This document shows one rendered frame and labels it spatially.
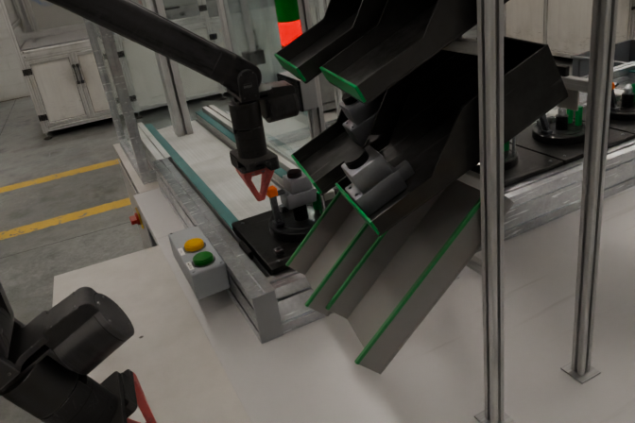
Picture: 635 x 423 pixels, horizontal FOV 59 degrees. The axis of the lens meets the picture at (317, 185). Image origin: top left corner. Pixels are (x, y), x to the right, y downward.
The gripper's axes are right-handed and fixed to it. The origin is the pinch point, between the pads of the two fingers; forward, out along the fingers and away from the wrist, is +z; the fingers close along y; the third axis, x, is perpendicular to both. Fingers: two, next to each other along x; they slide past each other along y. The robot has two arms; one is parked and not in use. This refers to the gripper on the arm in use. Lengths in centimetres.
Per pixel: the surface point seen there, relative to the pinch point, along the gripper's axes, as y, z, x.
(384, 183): -44.1, -16.7, -1.9
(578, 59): 87, 20, -193
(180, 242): 13.2, 10.7, 15.4
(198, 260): 0.6, 9.5, 14.5
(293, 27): 16.5, -28.5, -19.1
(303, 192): -2.0, 1.0, -8.5
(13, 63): 812, 59, 67
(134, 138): 82, 5, 12
